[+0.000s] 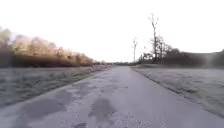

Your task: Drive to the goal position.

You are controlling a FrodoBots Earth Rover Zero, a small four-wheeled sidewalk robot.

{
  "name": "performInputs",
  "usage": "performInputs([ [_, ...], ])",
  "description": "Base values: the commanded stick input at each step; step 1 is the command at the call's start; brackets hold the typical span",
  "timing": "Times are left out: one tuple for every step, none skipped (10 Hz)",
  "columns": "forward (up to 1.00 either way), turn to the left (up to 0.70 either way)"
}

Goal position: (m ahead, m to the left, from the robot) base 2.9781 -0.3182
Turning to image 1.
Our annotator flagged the grey asphalt path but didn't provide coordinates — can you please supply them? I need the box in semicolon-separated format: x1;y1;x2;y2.
0;65;224;128

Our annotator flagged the dark wooded bank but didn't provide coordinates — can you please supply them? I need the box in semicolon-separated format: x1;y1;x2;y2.
137;34;224;69

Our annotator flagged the frosty grass field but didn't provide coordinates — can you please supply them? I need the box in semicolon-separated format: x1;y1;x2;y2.
131;64;224;118
0;64;111;108

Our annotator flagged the row of brown trees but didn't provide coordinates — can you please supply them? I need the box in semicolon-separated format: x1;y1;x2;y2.
0;27;106;69

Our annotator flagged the bare thin tree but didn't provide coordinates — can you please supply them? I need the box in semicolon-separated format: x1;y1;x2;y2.
148;13;160;62
131;37;139;65

